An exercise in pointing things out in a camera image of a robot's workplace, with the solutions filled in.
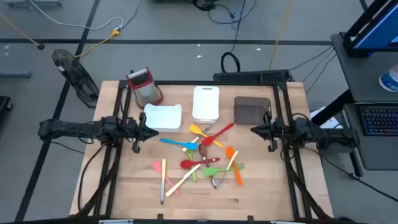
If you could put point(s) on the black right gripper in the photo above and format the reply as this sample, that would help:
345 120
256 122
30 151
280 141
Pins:
275 130

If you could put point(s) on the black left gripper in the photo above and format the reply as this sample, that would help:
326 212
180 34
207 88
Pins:
136 130

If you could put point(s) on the blue silicone spatula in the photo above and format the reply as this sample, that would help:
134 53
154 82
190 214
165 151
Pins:
174 143

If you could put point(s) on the pink silicone spatula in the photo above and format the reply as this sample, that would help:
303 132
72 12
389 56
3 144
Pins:
156 166

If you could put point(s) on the orange silicone spoon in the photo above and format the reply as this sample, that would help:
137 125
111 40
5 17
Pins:
237 177

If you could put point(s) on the red silicone spoon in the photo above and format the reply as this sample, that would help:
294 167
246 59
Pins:
208 140
186 164

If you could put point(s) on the green silicone spatula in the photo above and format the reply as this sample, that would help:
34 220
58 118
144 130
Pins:
210 171

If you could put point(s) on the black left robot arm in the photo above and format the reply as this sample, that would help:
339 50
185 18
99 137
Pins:
71 129

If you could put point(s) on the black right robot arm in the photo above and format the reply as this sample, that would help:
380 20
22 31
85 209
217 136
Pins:
326 135

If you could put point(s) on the wide white plastic bin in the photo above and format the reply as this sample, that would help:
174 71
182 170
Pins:
163 118

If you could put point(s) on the grey translucent plastic bin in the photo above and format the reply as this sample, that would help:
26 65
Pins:
250 110

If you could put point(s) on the red metal box grater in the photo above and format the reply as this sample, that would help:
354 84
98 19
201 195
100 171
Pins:
146 93

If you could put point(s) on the black power strip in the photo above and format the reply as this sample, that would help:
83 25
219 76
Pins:
248 76

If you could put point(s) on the white paper sheet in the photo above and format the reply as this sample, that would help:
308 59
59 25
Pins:
317 112

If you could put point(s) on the lime green silicone spoon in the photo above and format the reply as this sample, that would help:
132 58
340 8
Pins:
194 175

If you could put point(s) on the black floor fan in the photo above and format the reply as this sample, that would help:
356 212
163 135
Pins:
77 77

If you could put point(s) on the grey desk cart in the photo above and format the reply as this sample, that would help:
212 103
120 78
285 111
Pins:
363 77

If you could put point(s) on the backlit keyboard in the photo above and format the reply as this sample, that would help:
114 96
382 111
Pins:
379 119

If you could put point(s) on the blue white container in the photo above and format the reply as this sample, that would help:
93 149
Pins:
390 81

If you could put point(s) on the grey metal table foot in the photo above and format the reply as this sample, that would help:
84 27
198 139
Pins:
15 74
31 3

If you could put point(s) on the computer monitor on black stand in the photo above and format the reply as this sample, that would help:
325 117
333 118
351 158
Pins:
379 34

